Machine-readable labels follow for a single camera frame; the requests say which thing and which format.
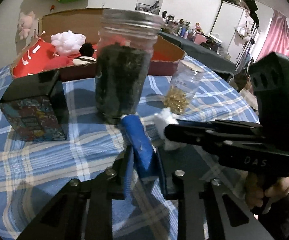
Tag white cotton pad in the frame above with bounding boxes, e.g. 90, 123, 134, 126
154, 107, 185, 151

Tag blue tube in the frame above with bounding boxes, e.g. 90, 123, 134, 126
121, 115, 159, 180

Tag black pompom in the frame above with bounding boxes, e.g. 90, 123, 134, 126
79, 42, 95, 57

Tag white mesh bath pouf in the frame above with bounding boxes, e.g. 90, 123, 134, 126
51, 30, 86, 56

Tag person right hand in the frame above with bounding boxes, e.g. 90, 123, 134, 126
245, 174, 289, 209

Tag pink curtain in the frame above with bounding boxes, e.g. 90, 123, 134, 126
257, 10, 289, 60

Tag small jar gold beads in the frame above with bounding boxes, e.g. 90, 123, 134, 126
163, 60, 204, 115

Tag dark green side table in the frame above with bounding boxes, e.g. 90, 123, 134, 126
159, 31, 237, 76

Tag blue plaid tablecloth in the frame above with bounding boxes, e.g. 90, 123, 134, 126
0, 56, 259, 239

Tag white wardrobe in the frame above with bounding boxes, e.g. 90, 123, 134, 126
211, 2, 258, 64

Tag black tin box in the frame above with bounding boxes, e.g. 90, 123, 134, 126
0, 70, 68, 141

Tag tall jar dark contents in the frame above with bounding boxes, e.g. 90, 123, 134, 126
96, 9, 164, 124

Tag red cardboard box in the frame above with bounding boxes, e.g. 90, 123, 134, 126
10, 9, 185, 83

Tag pink plush on wall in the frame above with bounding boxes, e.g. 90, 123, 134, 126
17, 11, 35, 40

